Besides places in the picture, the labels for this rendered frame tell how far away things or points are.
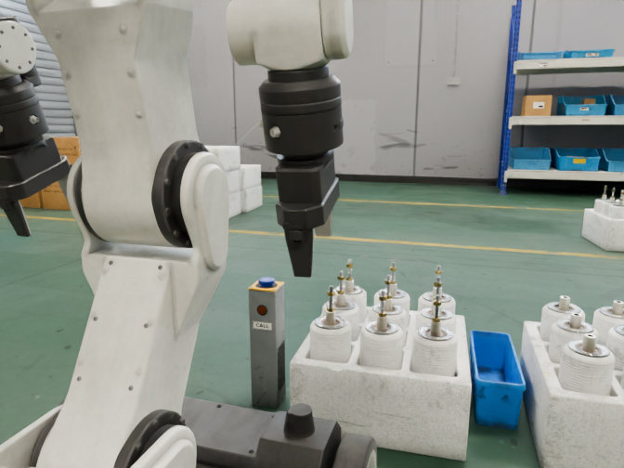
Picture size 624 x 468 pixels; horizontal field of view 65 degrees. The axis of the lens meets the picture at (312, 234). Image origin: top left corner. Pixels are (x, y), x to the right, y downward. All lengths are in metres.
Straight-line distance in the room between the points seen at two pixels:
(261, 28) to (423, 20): 5.78
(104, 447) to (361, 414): 0.64
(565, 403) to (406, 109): 5.30
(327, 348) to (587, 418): 0.53
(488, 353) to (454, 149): 4.76
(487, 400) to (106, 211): 0.95
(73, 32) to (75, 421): 0.45
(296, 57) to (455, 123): 5.66
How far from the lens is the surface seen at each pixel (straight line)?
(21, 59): 0.78
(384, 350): 1.10
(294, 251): 0.54
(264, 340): 1.23
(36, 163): 0.84
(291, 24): 0.51
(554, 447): 1.18
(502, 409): 1.29
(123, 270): 0.69
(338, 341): 1.12
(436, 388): 1.10
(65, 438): 0.69
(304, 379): 1.14
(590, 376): 1.14
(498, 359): 1.54
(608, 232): 3.23
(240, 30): 0.52
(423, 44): 6.23
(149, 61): 0.62
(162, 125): 0.63
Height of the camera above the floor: 0.70
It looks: 13 degrees down
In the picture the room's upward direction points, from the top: straight up
